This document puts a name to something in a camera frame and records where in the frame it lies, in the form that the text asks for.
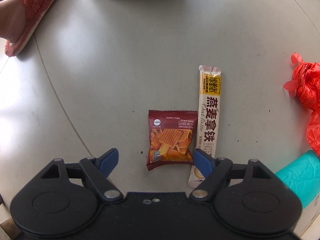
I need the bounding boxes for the person's bare foot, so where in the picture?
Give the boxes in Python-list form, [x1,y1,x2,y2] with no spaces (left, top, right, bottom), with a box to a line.
[0,0,26,43]

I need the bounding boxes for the red chips snack packet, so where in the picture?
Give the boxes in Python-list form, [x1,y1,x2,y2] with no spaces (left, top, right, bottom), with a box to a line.
[146,110,198,171]

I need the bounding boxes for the red fluffy slipper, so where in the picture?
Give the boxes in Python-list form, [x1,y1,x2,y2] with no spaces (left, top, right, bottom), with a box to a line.
[4,0,55,57]

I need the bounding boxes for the teal garbage bag roll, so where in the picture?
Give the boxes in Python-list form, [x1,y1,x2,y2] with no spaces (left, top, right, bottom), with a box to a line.
[276,150,319,208]

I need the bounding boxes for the white oat latte sachet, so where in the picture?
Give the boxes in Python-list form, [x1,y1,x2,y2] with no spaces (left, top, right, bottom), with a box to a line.
[187,64,222,189]

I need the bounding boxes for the red plastic bag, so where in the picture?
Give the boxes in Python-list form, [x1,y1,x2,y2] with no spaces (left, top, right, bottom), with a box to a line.
[283,52,320,155]

